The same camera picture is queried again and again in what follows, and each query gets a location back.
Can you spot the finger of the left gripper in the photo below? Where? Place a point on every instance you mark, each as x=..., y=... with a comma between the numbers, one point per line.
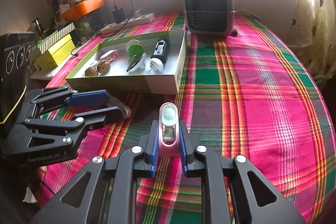
x=89, y=120
x=42, y=101

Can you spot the cream dotted curtain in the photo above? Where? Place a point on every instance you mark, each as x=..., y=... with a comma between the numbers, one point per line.
x=312, y=38

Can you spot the orange planter tray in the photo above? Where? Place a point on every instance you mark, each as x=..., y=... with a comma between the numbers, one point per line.
x=80, y=9

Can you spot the beige power strip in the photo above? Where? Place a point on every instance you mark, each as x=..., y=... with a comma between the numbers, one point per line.
x=114, y=27

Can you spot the pink clip with green button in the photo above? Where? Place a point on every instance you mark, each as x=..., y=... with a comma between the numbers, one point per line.
x=168, y=130

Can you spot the black rectangular device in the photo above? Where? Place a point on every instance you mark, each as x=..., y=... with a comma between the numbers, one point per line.
x=161, y=50

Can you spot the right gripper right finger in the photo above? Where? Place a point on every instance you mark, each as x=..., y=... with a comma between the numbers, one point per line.
x=233, y=189

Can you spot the green white cardboard tray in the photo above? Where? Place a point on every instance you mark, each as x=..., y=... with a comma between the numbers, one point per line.
x=118, y=80

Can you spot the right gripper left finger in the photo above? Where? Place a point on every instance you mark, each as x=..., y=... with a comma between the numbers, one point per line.
x=104, y=190

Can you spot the brown walnut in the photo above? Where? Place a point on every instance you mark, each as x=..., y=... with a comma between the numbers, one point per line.
x=91, y=72
x=103, y=67

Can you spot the white mushroom toy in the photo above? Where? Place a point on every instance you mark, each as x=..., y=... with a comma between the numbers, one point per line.
x=155, y=66

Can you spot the green white spool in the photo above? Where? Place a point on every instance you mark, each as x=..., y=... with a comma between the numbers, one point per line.
x=134, y=48

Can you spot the striped white box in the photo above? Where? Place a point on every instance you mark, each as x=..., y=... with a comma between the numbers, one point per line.
x=45, y=44

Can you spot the grey portable heater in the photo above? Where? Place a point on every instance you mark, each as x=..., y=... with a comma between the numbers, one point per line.
x=209, y=17

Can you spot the black charger adapter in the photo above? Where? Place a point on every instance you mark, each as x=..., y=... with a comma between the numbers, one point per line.
x=118, y=14

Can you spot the black oval disc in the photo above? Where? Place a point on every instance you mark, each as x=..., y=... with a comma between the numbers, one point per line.
x=137, y=63

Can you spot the yellow box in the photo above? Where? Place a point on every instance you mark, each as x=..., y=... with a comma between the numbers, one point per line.
x=56, y=54

